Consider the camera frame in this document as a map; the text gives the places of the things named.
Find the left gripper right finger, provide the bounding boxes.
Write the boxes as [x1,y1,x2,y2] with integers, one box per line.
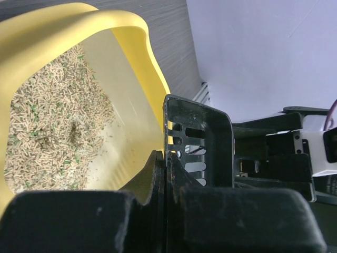
[166,155,327,252]

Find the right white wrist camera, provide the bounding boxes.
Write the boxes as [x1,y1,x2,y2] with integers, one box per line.
[301,115,336,177]

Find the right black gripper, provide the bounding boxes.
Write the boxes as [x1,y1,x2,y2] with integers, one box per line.
[233,105,336,203]

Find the yellow litter box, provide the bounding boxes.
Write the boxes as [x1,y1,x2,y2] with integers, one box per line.
[1,3,170,211]

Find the cat litter pellets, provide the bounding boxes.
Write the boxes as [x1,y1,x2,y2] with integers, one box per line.
[4,44,115,193]

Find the black litter scoop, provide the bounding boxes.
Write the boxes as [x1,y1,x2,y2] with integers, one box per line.
[163,94,234,188]

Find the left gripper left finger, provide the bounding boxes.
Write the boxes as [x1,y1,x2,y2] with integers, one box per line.
[1,151,166,252]

